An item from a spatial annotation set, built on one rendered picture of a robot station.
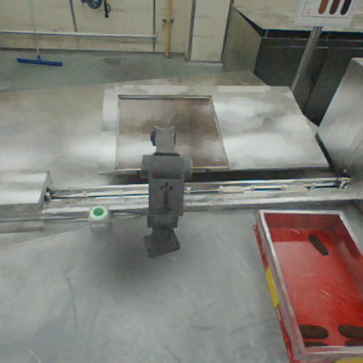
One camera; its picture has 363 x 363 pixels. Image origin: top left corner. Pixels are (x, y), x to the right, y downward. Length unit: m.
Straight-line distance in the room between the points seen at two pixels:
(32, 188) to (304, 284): 1.02
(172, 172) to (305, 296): 0.67
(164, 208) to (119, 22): 4.20
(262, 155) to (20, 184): 1.02
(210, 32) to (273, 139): 3.19
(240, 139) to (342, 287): 0.74
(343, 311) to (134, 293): 0.66
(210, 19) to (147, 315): 4.00
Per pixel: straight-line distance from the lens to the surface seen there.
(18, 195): 1.19
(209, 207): 1.16
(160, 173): 0.59
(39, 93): 2.03
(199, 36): 4.50
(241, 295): 1.02
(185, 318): 0.96
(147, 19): 4.68
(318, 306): 1.09
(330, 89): 3.33
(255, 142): 1.45
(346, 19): 2.03
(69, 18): 4.78
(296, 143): 1.52
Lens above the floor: 1.72
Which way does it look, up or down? 44 degrees down
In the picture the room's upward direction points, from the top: 5 degrees clockwise
